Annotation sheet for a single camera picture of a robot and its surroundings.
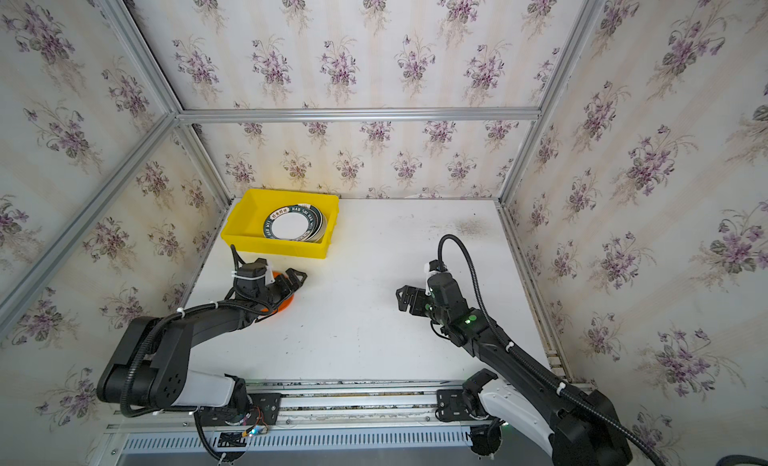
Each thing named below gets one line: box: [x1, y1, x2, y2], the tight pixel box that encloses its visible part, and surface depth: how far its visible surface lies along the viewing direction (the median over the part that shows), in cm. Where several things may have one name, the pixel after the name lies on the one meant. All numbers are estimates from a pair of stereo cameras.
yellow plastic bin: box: [221, 188, 339, 259], surface depth 110 cm
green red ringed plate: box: [314, 206, 327, 243], surface depth 107 cm
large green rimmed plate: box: [263, 204, 319, 242], surface depth 108 cm
